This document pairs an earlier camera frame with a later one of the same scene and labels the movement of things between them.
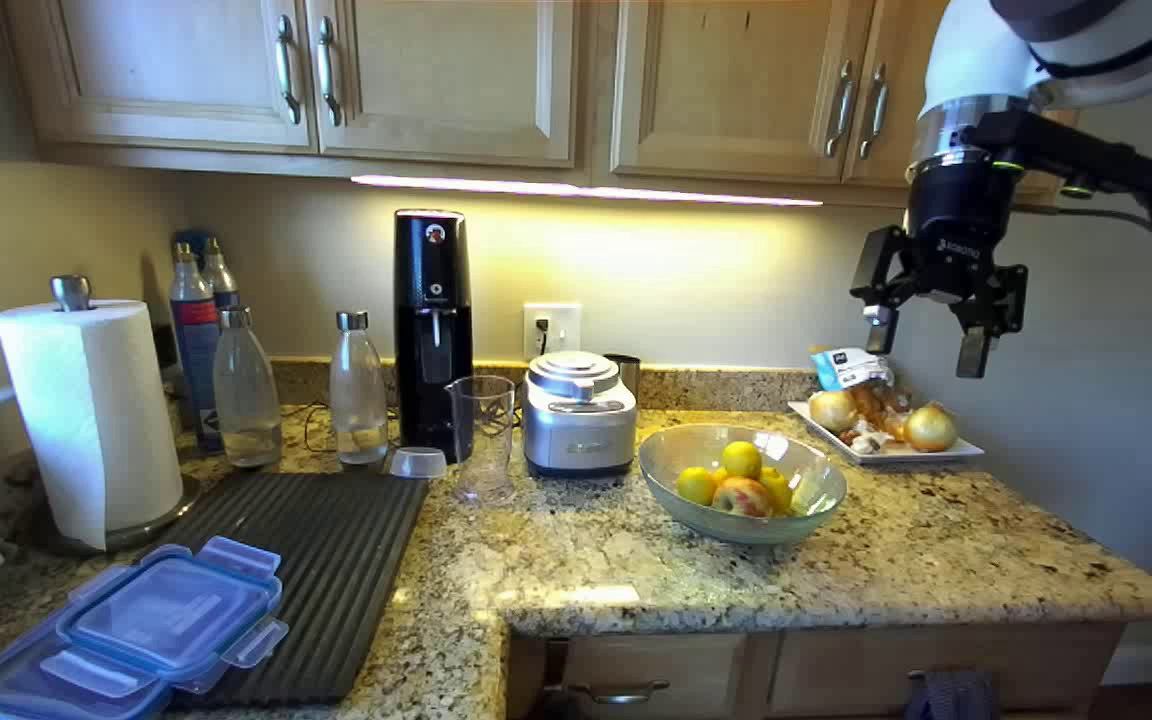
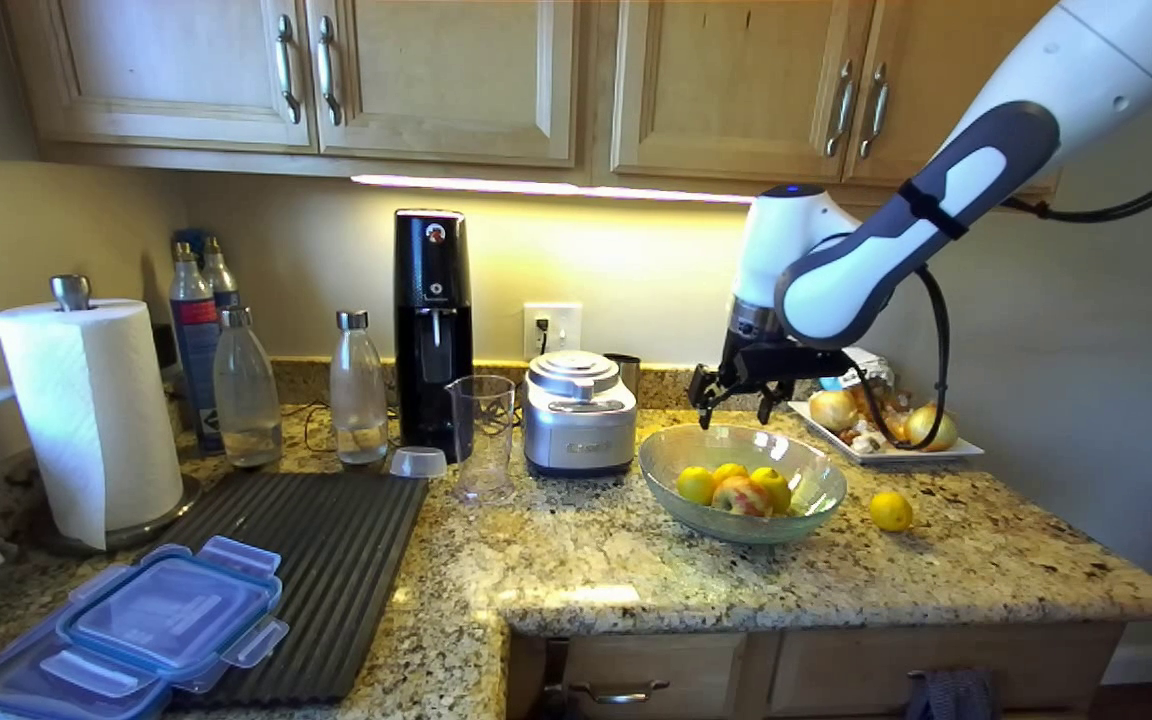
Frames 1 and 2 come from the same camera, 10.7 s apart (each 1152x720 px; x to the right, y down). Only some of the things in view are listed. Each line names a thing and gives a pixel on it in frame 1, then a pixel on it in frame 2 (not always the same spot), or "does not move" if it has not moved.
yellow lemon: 779,486 does not move
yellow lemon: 696,486 does not move
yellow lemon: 741,457 → 891,510
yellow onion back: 834,411 does not move
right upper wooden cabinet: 806,94 does not move
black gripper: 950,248 → 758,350
